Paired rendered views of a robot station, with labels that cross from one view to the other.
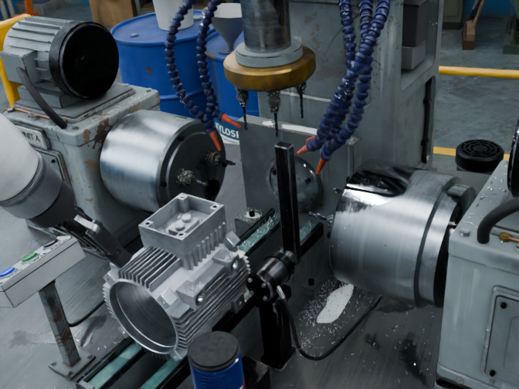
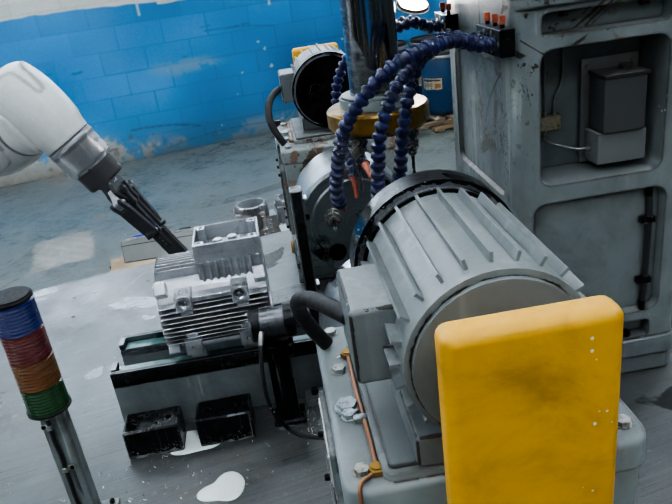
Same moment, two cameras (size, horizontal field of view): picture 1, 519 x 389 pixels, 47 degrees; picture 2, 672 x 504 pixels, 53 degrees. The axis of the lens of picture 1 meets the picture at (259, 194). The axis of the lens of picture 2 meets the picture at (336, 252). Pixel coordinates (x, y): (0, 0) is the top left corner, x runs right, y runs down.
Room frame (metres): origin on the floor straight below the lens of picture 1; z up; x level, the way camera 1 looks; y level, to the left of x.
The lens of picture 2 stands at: (0.28, -0.86, 1.59)
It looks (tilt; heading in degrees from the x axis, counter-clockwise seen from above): 24 degrees down; 49
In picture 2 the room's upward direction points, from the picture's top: 8 degrees counter-clockwise
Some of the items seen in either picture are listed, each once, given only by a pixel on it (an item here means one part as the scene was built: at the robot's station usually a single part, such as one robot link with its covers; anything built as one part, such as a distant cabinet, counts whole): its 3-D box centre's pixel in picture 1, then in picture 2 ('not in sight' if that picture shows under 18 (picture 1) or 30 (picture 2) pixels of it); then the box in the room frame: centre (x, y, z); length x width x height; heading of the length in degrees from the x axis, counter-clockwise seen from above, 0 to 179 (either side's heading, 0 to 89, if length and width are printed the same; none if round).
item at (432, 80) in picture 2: not in sight; (439, 80); (5.24, 3.03, 0.37); 1.20 x 0.80 x 0.74; 148
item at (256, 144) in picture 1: (307, 187); not in sight; (1.23, -0.12, 0.97); 0.30 x 0.11 x 0.34; 52
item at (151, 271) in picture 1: (178, 284); (217, 296); (0.87, 0.16, 1.01); 0.20 x 0.19 x 0.19; 144
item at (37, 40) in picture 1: (53, 104); (316, 127); (1.47, 0.50, 1.16); 0.33 x 0.26 x 0.42; 52
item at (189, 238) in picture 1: (184, 231); (228, 248); (0.90, 0.14, 1.11); 0.12 x 0.11 x 0.07; 144
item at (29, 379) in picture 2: not in sight; (35, 368); (0.50, 0.07, 1.10); 0.06 x 0.06 x 0.04
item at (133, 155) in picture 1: (150, 160); (346, 199); (1.32, 0.26, 1.04); 0.37 x 0.25 x 0.25; 52
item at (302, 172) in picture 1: (293, 184); not in sight; (1.18, -0.08, 1.01); 0.15 x 0.02 x 0.15; 52
